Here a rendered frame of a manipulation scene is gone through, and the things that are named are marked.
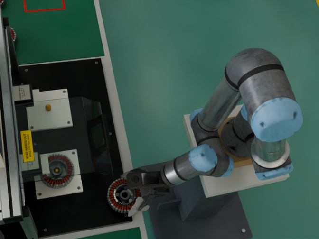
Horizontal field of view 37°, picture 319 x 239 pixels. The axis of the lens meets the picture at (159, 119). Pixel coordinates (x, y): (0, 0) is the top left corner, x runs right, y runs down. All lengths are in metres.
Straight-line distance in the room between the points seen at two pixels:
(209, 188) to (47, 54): 0.79
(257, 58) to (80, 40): 0.94
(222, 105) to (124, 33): 1.63
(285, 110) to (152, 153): 1.51
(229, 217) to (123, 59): 1.07
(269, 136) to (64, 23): 1.09
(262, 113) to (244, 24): 2.03
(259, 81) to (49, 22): 1.08
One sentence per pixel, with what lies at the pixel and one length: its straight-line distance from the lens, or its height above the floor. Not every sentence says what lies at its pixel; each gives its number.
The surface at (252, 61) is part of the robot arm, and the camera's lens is 1.14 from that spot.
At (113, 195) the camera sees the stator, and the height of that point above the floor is 0.84.
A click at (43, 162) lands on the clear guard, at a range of 1.34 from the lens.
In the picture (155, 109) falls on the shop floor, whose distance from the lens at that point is 2.63.
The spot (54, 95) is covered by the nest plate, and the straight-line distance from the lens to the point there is 1.75.
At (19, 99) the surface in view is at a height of 0.92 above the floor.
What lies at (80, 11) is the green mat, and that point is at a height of 0.75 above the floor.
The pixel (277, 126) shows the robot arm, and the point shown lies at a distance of 1.11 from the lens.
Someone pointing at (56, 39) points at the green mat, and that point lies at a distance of 1.92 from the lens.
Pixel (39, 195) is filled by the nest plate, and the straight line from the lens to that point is 1.61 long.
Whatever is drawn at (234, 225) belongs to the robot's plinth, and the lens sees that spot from 2.48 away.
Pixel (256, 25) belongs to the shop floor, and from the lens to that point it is 3.12.
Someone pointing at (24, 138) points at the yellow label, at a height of 1.07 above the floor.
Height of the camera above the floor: 2.32
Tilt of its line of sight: 62 degrees down
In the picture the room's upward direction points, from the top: 18 degrees clockwise
